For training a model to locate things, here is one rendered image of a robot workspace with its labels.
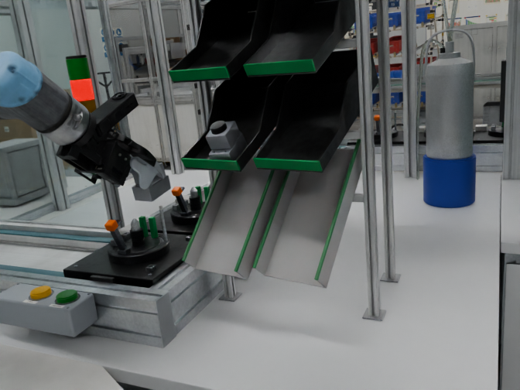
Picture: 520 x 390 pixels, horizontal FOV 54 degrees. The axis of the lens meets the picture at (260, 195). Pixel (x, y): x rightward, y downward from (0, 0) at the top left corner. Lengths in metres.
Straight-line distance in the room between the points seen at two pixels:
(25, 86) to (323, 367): 0.64
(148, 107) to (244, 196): 5.81
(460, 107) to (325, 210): 0.77
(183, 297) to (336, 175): 0.40
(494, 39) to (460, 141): 6.51
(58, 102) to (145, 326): 0.46
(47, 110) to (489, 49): 7.59
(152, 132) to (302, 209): 5.93
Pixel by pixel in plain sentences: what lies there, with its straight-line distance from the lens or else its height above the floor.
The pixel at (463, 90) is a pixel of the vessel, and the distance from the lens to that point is 1.63.
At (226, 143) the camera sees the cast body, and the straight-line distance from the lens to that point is 0.91.
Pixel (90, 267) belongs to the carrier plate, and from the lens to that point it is 1.19.
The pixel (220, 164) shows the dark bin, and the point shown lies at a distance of 0.92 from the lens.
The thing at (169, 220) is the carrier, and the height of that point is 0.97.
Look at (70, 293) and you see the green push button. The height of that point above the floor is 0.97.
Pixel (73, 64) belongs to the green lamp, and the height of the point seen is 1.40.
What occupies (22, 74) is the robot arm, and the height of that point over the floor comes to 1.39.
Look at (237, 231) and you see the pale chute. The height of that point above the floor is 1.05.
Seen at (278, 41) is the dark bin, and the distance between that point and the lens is 0.98.
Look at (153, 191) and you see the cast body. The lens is 1.01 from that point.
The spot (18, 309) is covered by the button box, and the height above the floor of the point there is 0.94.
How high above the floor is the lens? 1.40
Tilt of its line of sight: 16 degrees down
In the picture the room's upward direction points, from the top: 6 degrees counter-clockwise
